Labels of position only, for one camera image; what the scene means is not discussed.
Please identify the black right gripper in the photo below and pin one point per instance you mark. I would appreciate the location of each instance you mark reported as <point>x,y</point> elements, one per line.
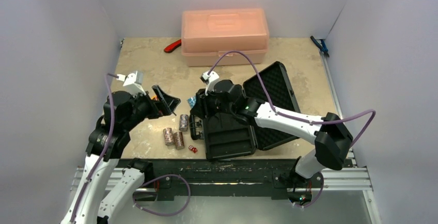
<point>199,105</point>

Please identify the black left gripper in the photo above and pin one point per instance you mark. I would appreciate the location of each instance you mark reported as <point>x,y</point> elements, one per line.
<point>168,102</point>

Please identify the blue poker chip stack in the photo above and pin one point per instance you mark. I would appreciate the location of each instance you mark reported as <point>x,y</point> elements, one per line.
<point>191,102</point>

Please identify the black plastic poker case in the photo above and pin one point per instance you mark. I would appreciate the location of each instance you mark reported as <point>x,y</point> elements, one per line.
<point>225,137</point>

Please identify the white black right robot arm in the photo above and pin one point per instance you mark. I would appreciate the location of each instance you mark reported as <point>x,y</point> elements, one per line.
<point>329,136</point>

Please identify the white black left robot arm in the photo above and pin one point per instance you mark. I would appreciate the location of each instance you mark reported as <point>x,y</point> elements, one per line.
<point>122,113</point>

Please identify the red dice pair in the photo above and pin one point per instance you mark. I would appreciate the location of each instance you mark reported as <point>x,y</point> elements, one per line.
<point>193,149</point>

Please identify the translucent pink plastic toolbox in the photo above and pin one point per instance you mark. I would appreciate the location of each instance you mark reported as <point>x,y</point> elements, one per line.
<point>216,36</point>

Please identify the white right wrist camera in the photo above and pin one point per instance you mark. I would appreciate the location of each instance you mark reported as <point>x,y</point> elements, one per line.
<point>209,78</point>

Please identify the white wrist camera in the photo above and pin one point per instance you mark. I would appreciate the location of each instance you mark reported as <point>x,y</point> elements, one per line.
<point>209,78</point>
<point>133,83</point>

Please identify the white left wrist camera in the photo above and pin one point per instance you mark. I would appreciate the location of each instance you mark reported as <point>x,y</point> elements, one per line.
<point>133,83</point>

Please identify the red handled utility knife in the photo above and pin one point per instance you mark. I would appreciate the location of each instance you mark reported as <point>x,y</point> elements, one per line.
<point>173,46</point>

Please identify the black metal base frame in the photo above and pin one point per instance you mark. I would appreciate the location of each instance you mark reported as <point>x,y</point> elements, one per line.
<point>230,178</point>

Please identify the blue handled pliers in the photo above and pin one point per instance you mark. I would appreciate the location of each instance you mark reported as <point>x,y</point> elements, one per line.
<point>320,44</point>

